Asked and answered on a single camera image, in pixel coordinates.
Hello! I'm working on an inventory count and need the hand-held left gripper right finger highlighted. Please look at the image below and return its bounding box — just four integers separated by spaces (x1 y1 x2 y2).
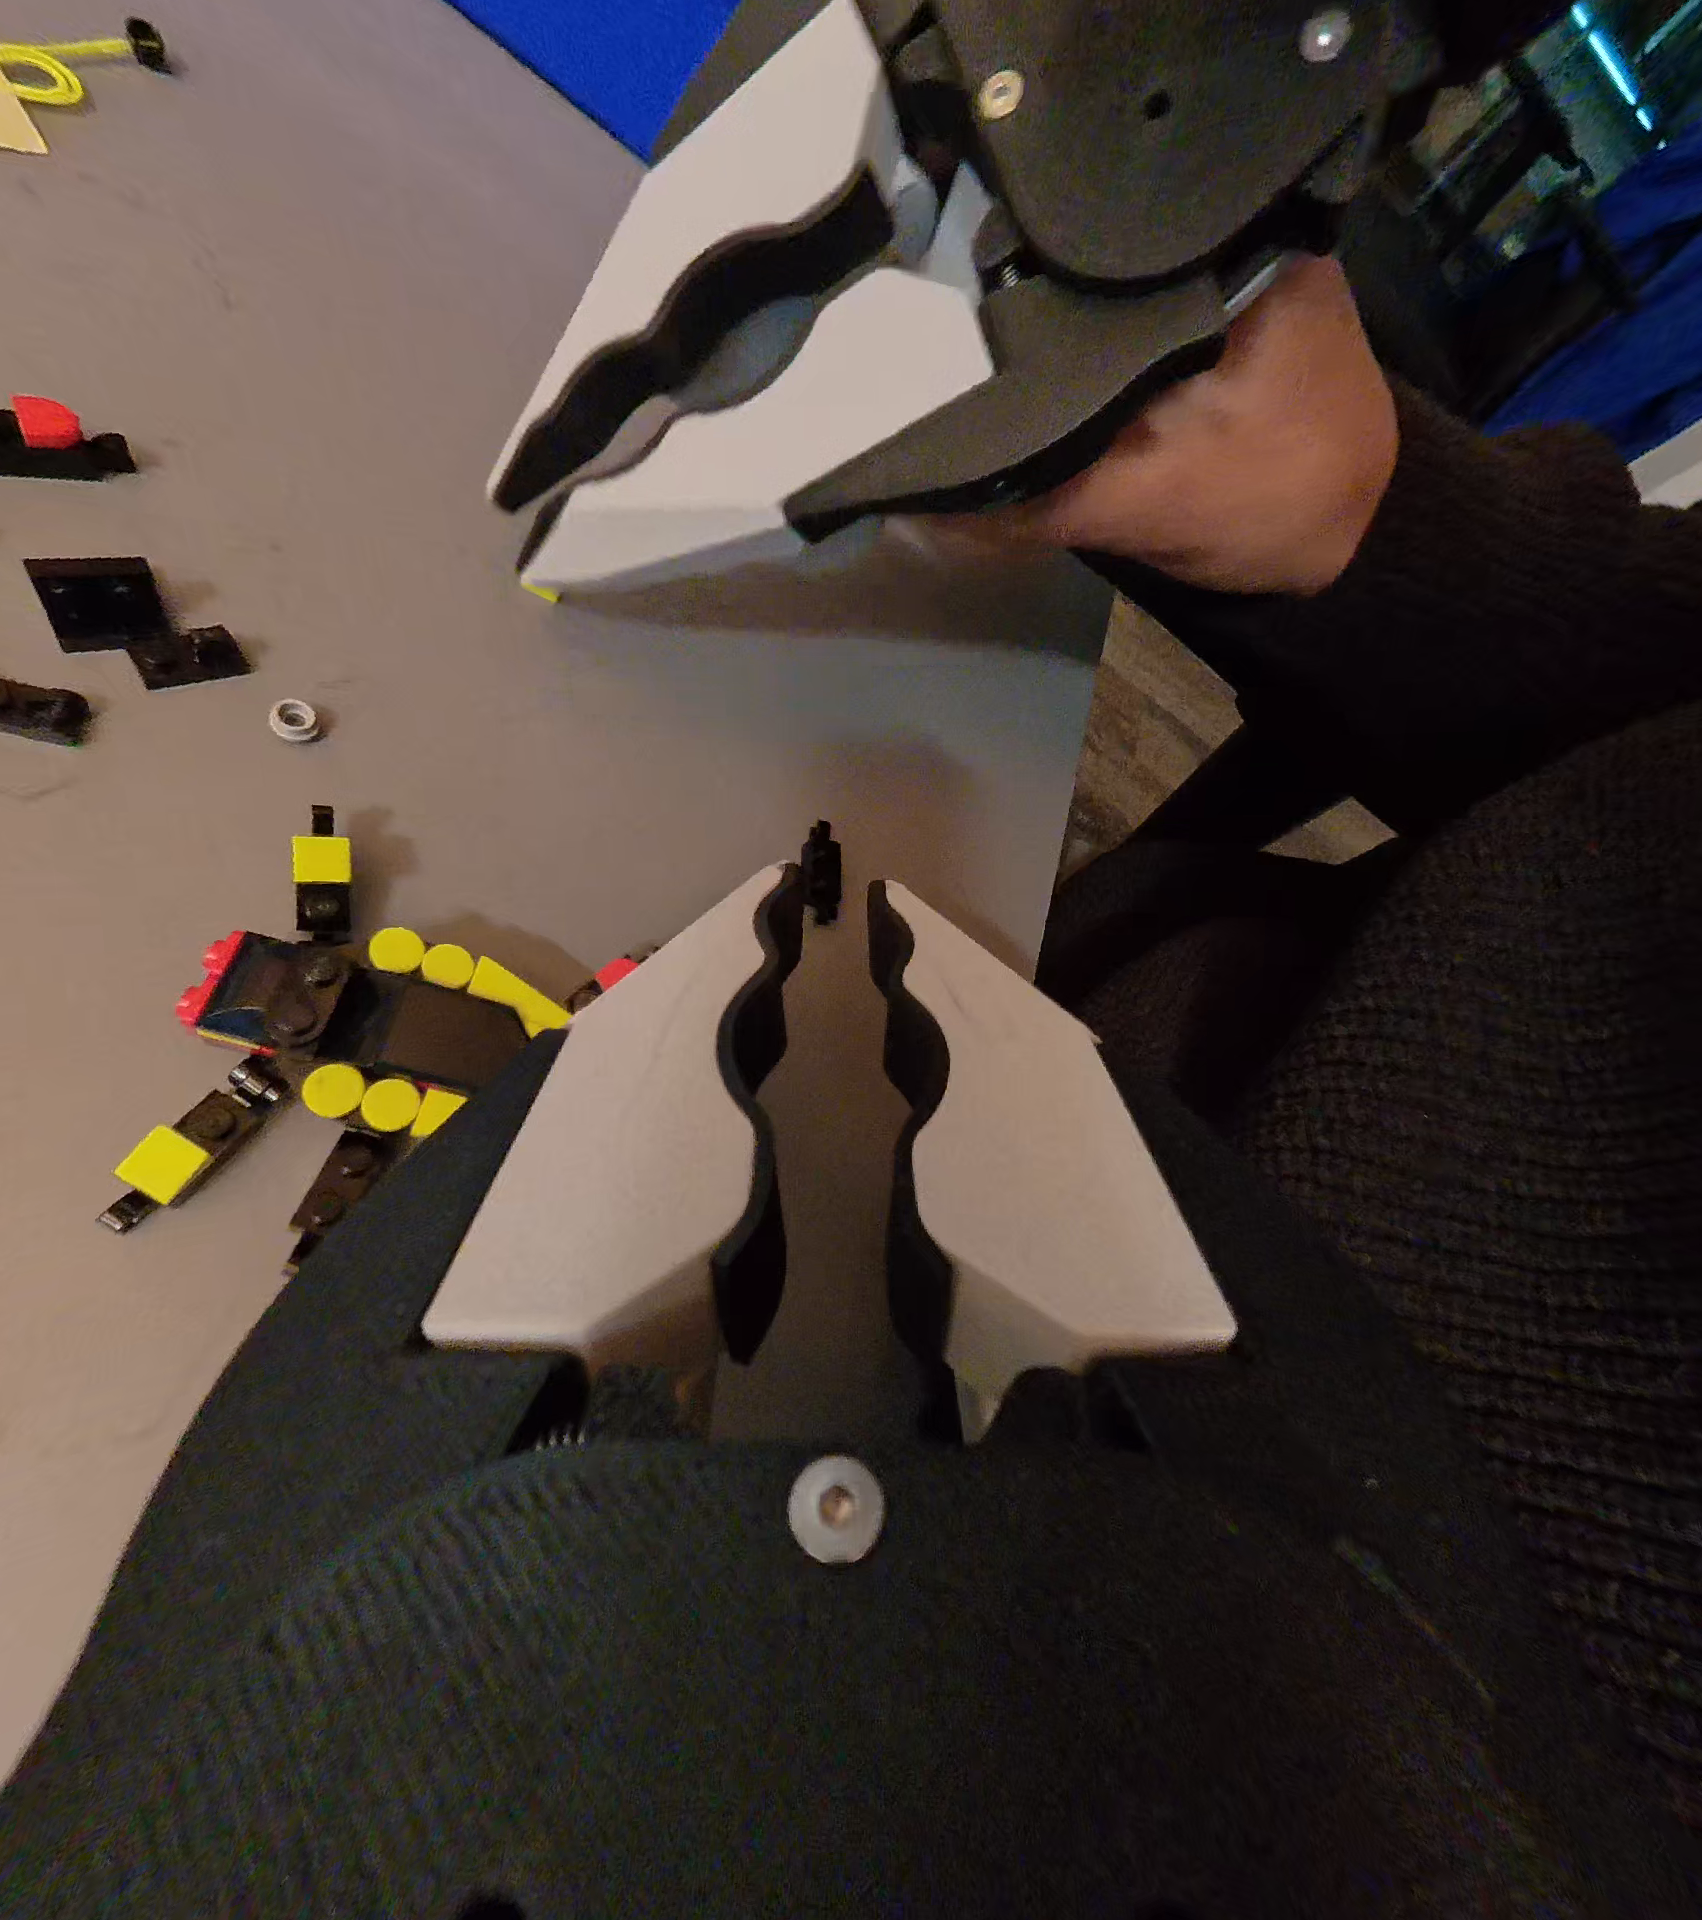
866 877 1238 1440

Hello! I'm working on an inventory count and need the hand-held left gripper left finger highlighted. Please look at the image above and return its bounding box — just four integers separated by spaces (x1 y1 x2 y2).
420 862 808 1419

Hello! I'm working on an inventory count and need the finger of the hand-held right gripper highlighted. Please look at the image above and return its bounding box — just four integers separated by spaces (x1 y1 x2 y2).
486 0 931 515
517 265 1000 602

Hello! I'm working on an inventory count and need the black yellow red lego model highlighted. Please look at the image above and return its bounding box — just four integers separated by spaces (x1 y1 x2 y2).
97 803 661 1278

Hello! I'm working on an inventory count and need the pile of lego pieces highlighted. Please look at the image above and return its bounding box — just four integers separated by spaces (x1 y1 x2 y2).
0 392 254 1509

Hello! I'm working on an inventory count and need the person's right forearm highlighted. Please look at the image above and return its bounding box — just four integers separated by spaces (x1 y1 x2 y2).
1082 377 1702 864

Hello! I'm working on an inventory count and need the person's right hand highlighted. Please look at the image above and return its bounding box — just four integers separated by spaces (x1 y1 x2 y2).
937 252 1404 597

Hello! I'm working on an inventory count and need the blue plastic bin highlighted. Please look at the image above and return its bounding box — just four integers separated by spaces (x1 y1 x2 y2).
441 0 746 161

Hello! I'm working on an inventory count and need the yellow cord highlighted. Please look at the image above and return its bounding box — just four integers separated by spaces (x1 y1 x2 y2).
0 17 176 110

